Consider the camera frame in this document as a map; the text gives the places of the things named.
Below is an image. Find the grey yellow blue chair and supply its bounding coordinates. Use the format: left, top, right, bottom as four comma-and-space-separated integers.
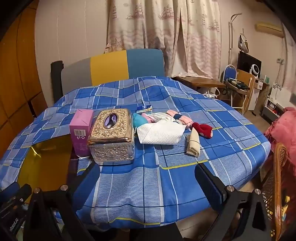
60, 49, 165, 94

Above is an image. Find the wooden desk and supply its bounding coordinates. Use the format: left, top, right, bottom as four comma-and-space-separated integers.
172, 76, 226, 93

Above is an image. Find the black monitor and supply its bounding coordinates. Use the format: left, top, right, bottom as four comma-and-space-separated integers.
237, 51, 262, 78

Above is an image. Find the pink blanket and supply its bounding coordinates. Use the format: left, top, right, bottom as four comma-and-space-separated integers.
264, 107, 296, 163

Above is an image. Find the beige towel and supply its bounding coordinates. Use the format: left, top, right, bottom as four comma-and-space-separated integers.
186, 128, 200, 158

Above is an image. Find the white waffle cloth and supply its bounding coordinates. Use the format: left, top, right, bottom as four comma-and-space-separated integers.
137, 120, 184, 145

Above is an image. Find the black upright roll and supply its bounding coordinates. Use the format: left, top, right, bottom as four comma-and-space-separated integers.
51, 61, 64, 102

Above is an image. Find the purple printed carton box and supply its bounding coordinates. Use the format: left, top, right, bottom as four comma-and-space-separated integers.
69, 109, 94, 159

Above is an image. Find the garment steamer head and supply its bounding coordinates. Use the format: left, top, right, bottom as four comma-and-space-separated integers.
238, 29, 250, 54

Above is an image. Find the blue plaid bedsheet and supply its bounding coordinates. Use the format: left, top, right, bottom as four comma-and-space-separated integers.
0, 75, 271, 232

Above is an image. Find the white round fan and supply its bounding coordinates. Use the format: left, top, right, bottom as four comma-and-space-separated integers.
248, 65, 260, 79

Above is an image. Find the white thin cloth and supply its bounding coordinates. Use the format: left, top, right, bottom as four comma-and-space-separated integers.
157, 116, 179, 124

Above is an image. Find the red fuzzy sock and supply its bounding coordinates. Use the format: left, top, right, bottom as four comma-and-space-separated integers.
191, 122, 213, 139

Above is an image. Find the rattan chair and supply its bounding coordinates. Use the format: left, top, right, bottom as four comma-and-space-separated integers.
261, 142, 289, 241

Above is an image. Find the ship print curtain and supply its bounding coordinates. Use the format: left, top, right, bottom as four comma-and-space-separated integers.
105, 0, 222, 79

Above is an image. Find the grey ribbed sock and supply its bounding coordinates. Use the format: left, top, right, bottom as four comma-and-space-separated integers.
149, 112, 169, 121

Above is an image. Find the grey storage shelf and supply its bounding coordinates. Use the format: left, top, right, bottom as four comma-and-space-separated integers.
262, 96, 284, 122

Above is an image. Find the small round table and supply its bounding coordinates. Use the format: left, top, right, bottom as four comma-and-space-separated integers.
225, 78, 251, 115

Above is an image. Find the wooden panel wardrobe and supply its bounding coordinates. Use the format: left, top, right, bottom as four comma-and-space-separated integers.
0, 0, 55, 160

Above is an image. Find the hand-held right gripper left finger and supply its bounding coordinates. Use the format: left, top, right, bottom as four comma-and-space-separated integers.
23, 162, 102, 241

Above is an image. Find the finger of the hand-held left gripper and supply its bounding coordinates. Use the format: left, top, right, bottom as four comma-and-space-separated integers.
0, 182, 32, 205

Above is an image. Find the teal and pink sock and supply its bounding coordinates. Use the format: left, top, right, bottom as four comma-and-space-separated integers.
132, 112, 158, 128

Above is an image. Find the pink fuzzy sock navy band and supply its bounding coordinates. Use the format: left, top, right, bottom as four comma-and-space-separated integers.
166, 110, 193, 130

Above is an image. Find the wall air conditioner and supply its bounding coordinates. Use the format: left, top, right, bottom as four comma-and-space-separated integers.
255, 22, 284, 39

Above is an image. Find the ornate gold tissue box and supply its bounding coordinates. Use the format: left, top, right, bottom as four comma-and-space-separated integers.
87, 108, 135, 165

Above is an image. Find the blue folding chair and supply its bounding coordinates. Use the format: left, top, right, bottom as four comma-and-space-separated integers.
222, 64, 238, 109

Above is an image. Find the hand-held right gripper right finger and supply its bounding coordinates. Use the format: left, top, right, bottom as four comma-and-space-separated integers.
194, 163, 273, 241

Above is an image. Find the garment steamer pole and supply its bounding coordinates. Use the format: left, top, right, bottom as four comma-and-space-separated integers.
229, 13, 242, 67

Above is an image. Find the blue tissue packet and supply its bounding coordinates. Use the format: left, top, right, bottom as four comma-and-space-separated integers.
136, 105, 153, 114

